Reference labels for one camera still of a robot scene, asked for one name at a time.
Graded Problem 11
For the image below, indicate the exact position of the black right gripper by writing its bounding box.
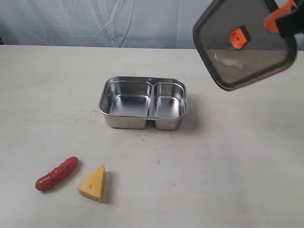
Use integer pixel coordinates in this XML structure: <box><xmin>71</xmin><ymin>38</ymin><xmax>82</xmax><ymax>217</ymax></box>
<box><xmin>264</xmin><ymin>0</ymin><xmax>304</xmax><ymax>38</ymax></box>

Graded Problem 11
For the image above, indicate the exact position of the dark transparent lunchbox lid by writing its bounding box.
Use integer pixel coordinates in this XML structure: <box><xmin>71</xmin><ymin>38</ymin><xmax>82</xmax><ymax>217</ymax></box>
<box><xmin>193</xmin><ymin>0</ymin><xmax>297</xmax><ymax>91</ymax></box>

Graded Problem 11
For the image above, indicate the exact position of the yellow cheese wedge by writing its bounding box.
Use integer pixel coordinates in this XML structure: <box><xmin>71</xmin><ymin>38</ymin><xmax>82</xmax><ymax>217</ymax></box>
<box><xmin>77</xmin><ymin>164</ymin><xmax>106</xmax><ymax>203</ymax></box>

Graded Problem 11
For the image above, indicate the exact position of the red sausage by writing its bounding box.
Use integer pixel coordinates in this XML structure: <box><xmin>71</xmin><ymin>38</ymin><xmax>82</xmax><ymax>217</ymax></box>
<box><xmin>35</xmin><ymin>156</ymin><xmax>79</xmax><ymax>191</ymax></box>

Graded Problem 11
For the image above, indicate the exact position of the white backdrop cloth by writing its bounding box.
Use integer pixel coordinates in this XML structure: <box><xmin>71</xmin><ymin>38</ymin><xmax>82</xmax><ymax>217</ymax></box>
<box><xmin>0</xmin><ymin>0</ymin><xmax>210</xmax><ymax>49</ymax></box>

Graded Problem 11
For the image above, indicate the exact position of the stainless steel lunchbox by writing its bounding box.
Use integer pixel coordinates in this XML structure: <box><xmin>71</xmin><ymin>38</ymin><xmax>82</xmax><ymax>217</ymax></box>
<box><xmin>98</xmin><ymin>76</ymin><xmax>187</xmax><ymax>131</ymax></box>

